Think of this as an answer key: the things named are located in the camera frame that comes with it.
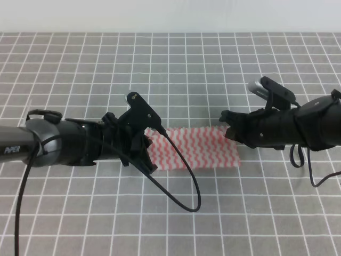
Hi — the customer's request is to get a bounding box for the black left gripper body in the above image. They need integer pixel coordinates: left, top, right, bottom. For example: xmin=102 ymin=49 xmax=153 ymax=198
xmin=100 ymin=112 xmax=145 ymax=166

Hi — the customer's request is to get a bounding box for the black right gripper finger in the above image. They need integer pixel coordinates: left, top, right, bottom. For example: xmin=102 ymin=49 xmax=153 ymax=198
xmin=219 ymin=110 xmax=247 ymax=128
xmin=225 ymin=126 xmax=246 ymax=144

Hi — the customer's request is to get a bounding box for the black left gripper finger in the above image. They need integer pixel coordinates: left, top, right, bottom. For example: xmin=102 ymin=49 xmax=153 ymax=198
xmin=132 ymin=148 xmax=157 ymax=175
xmin=141 ymin=134 xmax=152 ymax=150

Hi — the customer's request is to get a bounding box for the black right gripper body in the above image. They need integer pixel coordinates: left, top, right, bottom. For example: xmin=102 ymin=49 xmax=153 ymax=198
xmin=241 ymin=109 xmax=300 ymax=148

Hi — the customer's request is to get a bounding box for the pink white wavy-striped towel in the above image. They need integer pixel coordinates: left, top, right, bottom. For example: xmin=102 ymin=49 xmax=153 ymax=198
xmin=145 ymin=126 xmax=240 ymax=170

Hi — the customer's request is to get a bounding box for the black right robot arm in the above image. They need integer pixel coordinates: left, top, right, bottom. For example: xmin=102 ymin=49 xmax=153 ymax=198
xmin=219 ymin=90 xmax=340 ymax=151

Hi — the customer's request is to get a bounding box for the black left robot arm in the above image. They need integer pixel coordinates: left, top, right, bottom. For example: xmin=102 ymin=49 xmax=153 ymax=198
xmin=1 ymin=109 xmax=157 ymax=174

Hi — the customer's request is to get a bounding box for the grey grid-pattern tablecloth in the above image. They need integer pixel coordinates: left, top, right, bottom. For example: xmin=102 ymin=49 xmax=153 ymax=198
xmin=1 ymin=32 xmax=340 ymax=255

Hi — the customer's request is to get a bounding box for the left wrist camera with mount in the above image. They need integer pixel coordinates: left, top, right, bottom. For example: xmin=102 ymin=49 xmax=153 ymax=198
xmin=122 ymin=92 xmax=163 ymax=132

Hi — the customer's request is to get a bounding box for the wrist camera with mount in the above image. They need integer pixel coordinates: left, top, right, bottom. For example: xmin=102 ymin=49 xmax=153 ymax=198
xmin=247 ymin=76 xmax=297 ymax=110
xmin=122 ymin=92 xmax=163 ymax=132

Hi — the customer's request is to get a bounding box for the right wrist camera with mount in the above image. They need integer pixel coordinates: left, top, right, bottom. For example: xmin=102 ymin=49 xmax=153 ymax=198
xmin=247 ymin=76 xmax=297 ymax=110

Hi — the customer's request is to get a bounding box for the black right camera cable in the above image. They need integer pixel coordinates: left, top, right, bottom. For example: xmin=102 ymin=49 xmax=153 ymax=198
xmin=289 ymin=101 xmax=341 ymax=188

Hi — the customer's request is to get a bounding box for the black camera cable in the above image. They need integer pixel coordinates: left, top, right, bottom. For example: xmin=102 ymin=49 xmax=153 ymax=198
xmin=14 ymin=125 xmax=201 ymax=256
xmin=289 ymin=101 xmax=341 ymax=188

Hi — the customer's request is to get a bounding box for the black left camera cable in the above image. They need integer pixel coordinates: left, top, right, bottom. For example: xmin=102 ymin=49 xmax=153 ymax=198
xmin=14 ymin=125 xmax=201 ymax=256

